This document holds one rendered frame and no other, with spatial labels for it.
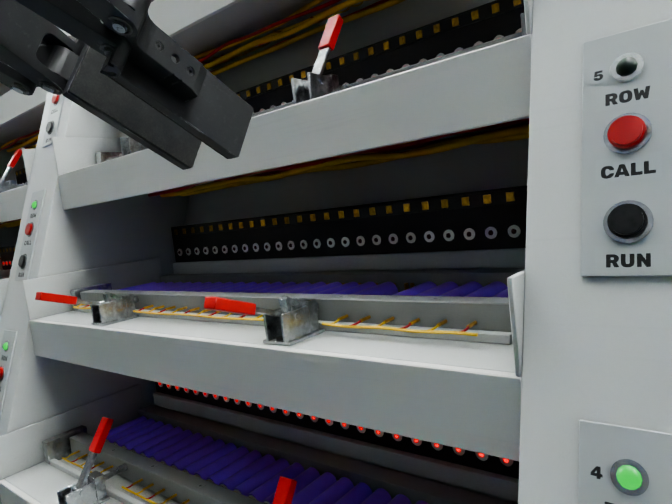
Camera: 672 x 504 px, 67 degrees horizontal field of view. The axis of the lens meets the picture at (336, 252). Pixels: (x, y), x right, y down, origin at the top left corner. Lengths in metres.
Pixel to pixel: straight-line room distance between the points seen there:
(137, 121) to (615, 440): 0.27
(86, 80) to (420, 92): 0.20
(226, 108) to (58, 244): 0.52
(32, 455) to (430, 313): 0.56
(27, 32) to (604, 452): 0.31
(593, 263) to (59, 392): 0.66
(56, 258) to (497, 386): 0.60
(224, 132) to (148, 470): 0.42
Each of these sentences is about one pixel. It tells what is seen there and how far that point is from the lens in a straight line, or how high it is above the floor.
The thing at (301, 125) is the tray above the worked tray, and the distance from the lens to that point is 0.41.
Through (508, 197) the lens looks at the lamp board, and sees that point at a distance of 0.46.
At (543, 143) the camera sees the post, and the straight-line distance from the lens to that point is 0.29.
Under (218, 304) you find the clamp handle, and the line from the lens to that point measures 0.34.
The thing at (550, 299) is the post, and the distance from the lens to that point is 0.27.
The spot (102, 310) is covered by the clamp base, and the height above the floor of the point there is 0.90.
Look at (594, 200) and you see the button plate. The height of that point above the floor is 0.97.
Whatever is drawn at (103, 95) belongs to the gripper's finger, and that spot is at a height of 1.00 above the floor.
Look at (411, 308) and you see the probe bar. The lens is 0.36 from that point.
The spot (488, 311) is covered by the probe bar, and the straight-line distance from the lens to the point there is 0.33.
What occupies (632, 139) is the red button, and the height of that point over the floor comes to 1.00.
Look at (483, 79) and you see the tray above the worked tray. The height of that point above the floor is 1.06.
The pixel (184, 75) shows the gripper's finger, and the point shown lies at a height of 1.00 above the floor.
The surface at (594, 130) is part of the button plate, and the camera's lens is 0.29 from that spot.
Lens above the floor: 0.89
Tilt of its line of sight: 10 degrees up
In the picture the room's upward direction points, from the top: 5 degrees clockwise
